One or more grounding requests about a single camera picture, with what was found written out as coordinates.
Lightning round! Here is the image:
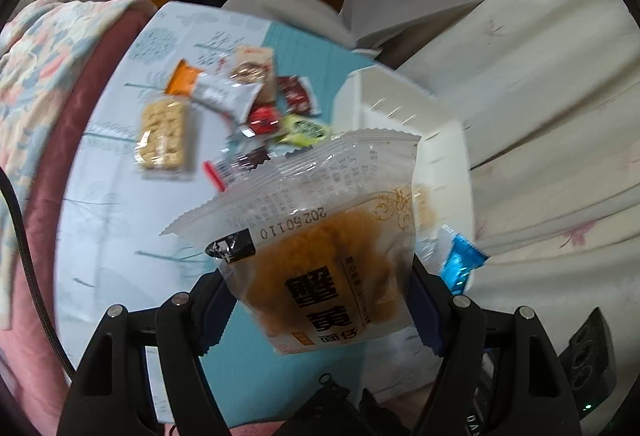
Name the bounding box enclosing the clear packet with red strip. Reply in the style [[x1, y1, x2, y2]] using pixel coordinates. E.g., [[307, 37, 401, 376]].
[[202, 146, 273, 192]]

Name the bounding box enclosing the leaf print tablecloth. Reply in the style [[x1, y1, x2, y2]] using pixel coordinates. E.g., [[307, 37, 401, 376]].
[[52, 1, 476, 422]]

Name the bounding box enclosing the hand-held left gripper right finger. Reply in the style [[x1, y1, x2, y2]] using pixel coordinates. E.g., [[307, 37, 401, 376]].
[[410, 256, 583, 436]]

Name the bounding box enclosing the black zippered jacket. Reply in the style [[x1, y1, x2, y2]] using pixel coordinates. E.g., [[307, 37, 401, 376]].
[[270, 376, 401, 436]]

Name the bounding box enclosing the floral fleece blanket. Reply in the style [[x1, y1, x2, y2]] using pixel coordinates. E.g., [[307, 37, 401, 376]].
[[0, 0, 156, 322]]

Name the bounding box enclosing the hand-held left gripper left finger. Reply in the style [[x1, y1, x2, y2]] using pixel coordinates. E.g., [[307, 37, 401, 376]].
[[56, 272, 238, 436]]

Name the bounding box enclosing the orange grey snack packet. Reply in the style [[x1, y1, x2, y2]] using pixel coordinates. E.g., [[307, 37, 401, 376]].
[[165, 59, 266, 119]]

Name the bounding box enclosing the clear pale noodle cake packet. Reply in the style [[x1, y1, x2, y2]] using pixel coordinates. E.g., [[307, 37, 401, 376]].
[[412, 186, 436, 229]]

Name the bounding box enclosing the beige cracker packet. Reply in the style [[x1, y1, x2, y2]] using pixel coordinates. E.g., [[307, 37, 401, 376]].
[[230, 45, 276, 107]]

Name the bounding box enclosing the green snack packet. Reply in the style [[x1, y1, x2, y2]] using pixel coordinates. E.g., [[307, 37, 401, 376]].
[[277, 113, 333, 147]]

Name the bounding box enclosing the clear puffed rice bar packet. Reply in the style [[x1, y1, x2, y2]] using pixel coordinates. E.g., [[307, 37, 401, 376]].
[[134, 96, 198, 179]]

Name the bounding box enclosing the white plastic storage bin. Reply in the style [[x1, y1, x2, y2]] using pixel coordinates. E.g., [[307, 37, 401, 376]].
[[332, 69, 476, 257]]

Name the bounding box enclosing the red wrapped candy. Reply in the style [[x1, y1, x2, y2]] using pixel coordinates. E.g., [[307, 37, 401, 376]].
[[245, 105, 281, 137]]

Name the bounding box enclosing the dark red snack packet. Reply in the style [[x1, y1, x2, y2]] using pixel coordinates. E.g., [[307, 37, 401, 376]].
[[275, 76, 321, 117]]

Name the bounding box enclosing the clear orange noodle snack packet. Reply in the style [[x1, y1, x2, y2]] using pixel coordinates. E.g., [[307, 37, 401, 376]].
[[160, 129, 422, 357]]

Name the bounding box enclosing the pink bedsheet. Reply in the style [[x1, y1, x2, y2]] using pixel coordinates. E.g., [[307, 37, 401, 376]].
[[0, 9, 161, 436]]

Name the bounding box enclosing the blue white snack packet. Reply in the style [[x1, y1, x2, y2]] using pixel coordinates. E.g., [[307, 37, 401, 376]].
[[439, 226, 491, 297]]

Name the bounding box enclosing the black cable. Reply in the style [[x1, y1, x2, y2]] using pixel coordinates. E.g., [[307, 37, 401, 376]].
[[0, 169, 76, 377]]

